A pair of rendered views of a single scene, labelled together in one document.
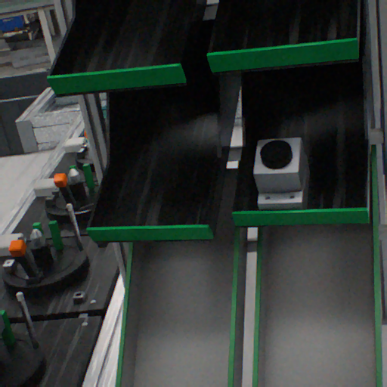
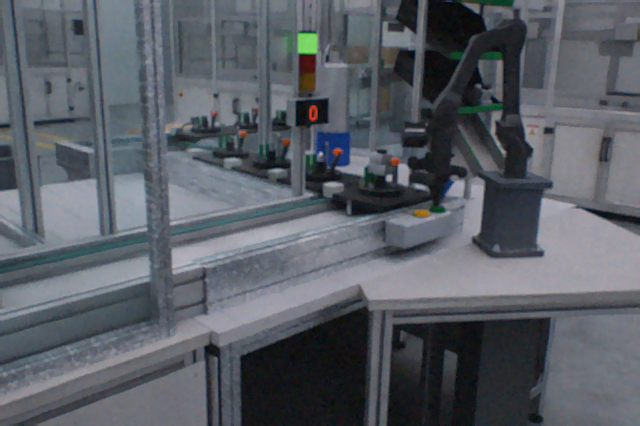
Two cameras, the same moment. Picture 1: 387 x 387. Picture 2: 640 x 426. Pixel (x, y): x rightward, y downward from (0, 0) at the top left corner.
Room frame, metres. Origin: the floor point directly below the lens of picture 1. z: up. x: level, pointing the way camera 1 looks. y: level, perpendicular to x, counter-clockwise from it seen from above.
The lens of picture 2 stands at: (-0.17, 1.81, 1.39)
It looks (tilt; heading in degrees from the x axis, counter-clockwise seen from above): 16 degrees down; 307
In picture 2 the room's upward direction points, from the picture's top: 1 degrees clockwise
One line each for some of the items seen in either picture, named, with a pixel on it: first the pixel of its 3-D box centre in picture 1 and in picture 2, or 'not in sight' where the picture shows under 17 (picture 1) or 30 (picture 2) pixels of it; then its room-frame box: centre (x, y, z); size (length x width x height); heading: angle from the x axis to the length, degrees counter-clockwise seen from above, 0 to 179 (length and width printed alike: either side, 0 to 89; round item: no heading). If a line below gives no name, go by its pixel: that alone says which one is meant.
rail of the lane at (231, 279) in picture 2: not in sight; (352, 241); (0.63, 0.59, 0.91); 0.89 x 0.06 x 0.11; 81
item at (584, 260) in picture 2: not in sight; (498, 248); (0.41, 0.20, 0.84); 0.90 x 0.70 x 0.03; 45
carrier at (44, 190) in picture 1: (77, 187); not in sight; (1.23, 0.22, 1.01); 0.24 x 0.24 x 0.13; 81
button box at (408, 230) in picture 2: not in sight; (420, 226); (0.54, 0.42, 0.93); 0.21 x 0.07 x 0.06; 81
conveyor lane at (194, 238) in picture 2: not in sight; (298, 228); (0.81, 0.59, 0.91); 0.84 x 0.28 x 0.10; 81
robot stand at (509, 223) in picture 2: not in sight; (510, 213); (0.37, 0.23, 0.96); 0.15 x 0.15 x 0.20; 45
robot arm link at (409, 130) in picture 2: not in sight; (426, 126); (0.56, 0.37, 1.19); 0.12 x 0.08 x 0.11; 36
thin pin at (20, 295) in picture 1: (28, 320); not in sight; (0.76, 0.24, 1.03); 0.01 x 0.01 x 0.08; 81
